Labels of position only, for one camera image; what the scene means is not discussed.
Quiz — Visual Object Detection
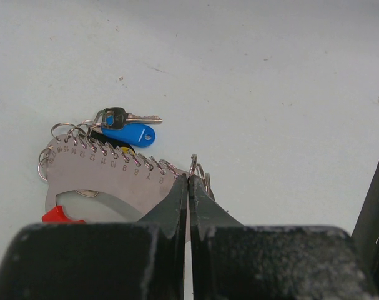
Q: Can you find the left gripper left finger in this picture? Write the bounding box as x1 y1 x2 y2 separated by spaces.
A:
0 176 187 299

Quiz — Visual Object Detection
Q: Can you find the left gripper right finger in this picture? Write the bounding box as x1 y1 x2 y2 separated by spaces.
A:
189 176 379 299

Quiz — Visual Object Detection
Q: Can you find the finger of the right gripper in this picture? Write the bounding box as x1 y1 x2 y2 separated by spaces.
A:
352 162 379 273

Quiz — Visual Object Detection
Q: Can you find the metal key organizer red handle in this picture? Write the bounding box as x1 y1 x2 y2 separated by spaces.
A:
37 121 215 243

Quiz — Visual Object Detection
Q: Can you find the yellow tag on organizer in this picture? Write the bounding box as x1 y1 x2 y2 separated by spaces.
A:
120 146 136 154

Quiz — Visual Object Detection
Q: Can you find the blue key tag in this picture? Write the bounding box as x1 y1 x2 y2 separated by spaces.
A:
101 116 156 148

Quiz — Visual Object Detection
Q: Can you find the silver key on organizer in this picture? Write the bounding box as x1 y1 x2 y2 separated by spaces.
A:
94 107 163 129

